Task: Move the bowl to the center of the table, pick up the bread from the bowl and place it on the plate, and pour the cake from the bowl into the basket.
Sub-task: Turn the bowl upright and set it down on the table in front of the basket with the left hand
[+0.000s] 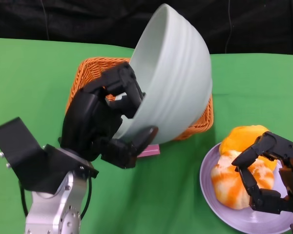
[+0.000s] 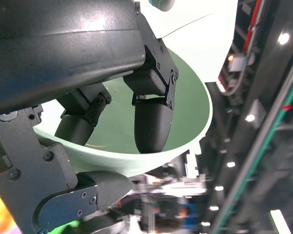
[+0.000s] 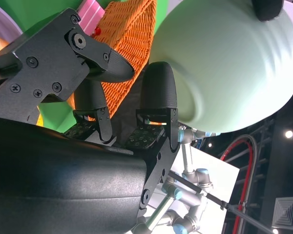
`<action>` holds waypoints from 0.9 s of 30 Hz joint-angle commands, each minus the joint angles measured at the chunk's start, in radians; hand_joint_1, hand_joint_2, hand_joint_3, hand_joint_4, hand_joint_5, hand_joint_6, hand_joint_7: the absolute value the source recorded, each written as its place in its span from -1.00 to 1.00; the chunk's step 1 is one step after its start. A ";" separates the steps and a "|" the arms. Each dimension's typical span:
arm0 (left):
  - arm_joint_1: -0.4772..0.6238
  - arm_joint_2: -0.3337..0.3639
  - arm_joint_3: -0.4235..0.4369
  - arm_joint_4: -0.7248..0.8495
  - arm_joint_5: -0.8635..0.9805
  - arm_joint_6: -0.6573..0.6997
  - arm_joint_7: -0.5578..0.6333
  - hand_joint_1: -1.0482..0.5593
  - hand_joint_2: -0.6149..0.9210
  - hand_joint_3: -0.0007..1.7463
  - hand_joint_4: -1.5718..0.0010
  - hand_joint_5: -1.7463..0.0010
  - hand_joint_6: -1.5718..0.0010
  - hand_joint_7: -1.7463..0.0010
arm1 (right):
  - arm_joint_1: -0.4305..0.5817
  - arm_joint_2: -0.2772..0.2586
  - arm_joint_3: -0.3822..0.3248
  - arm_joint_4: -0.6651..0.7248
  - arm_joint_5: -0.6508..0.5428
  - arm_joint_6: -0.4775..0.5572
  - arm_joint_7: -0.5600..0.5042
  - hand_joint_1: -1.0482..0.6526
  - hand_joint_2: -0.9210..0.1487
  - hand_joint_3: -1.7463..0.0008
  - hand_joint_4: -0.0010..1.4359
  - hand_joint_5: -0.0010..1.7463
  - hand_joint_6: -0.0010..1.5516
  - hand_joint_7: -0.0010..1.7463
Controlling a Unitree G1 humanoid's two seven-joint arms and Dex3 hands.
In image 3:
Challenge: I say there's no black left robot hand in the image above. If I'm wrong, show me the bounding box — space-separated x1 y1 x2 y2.
251 0 284 22

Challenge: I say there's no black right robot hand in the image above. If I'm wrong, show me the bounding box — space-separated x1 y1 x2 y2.
0 8 181 234

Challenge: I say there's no pale grey-green ceramic bowl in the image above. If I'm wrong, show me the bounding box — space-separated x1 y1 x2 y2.
148 0 293 134

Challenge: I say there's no pink cake slice with cherry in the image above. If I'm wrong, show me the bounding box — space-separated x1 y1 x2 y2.
78 0 106 37

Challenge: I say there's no orange wicker basket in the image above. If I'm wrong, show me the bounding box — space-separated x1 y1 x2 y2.
87 0 158 121

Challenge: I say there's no white round plate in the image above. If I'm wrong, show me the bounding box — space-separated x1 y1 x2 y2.
0 6 24 41

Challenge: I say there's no black backdrop curtain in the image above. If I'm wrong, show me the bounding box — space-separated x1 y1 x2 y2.
109 70 147 149

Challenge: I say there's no black tripod boom pole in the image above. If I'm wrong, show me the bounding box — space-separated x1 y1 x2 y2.
169 170 272 234

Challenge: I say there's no green tablecloth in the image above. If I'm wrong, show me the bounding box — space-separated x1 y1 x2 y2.
0 0 170 134

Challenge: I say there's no square ceiling air vent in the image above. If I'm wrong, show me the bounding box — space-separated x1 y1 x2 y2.
274 196 293 230

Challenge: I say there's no grey hose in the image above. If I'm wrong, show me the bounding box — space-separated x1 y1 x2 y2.
222 134 259 203

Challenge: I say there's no red hose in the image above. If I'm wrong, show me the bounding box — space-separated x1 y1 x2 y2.
221 139 255 234

